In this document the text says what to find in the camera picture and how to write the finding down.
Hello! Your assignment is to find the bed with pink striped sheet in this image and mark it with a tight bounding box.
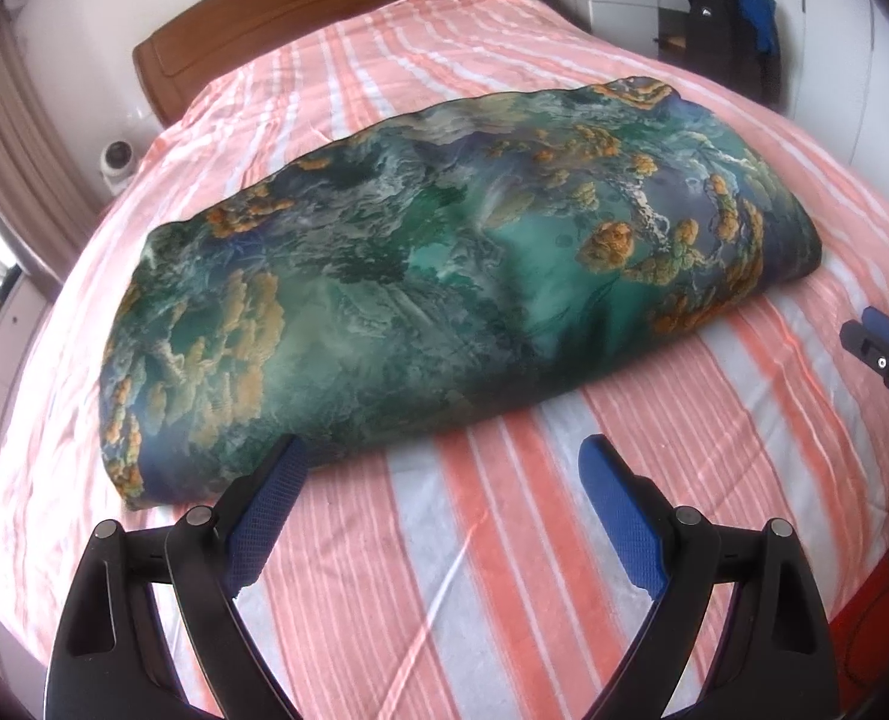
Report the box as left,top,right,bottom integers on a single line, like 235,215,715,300
0,0,889,720

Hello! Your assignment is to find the wooden headboard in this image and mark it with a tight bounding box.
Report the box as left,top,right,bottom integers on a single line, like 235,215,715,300
133,0,517,128

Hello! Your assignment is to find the green landscape print quilt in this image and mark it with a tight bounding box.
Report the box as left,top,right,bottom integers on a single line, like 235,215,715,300
97,75,825,512

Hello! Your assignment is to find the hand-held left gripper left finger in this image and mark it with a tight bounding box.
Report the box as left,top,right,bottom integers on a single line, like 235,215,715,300
45,433,310,720

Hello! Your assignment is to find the beige curtain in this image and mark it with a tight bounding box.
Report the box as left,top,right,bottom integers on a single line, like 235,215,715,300
0,7,109,287

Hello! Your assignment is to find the white wardrobe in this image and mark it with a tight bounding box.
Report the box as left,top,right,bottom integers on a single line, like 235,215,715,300
785,0,889,207

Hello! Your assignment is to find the orange rug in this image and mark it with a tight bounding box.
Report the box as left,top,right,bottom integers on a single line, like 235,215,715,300
827,562,889,720

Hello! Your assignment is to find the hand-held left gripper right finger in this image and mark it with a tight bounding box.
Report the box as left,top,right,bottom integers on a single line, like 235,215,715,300
577,435,845,720

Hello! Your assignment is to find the black cable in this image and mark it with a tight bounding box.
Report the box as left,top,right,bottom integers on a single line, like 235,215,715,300
843,576,889,685

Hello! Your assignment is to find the blue jacket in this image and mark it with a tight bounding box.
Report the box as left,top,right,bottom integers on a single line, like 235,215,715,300
703,0,783,57

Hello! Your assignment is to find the white window seat cabinet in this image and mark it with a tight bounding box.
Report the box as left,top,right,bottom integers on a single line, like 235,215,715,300
0,266,49,481

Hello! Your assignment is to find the small white fan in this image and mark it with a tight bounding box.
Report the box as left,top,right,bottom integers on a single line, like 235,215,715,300
99,139,146,190

